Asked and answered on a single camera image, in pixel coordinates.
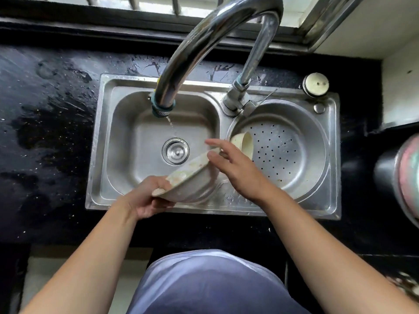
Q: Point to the round white-topped sink cap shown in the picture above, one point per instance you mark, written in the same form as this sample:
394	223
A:
316	84

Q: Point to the round sink drain strainer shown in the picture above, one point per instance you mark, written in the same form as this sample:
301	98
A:
175	151

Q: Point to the large cream bowl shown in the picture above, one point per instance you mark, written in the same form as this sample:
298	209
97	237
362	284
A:
187	179

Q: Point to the person's right hand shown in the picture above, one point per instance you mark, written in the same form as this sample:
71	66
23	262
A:
238	170

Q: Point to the stainless steel double sink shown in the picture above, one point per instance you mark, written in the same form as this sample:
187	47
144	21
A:
212	147

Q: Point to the chrome curved faucet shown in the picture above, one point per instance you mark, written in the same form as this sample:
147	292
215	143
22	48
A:
209	52

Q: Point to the person's grey-blue shirt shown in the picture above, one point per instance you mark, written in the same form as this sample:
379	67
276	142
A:
212	284

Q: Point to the small round steel plug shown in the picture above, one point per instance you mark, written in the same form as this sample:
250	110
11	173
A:
319	108

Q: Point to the person's right forearm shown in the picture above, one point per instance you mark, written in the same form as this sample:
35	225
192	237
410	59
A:
330	255

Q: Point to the person's left hand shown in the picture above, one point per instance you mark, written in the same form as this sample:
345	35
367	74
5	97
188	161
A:
147	200

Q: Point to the person's right thumb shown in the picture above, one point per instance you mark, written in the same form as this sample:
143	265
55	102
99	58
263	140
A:
216	161

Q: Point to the metal window frame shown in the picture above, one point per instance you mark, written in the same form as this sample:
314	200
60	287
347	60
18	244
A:
324	19

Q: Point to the window security bars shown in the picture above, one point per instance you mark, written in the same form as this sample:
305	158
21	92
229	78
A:
131	2

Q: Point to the perforated steel drain basket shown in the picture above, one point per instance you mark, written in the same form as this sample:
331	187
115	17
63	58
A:
284	150

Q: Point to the person's left forearm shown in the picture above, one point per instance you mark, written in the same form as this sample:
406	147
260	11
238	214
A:
88	258

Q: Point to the round steel pot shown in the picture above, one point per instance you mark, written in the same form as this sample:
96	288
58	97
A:
401	174

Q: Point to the person's left thumb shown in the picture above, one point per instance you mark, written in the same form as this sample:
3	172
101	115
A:
158	183

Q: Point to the small cream cup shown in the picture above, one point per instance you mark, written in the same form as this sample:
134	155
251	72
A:
244	143

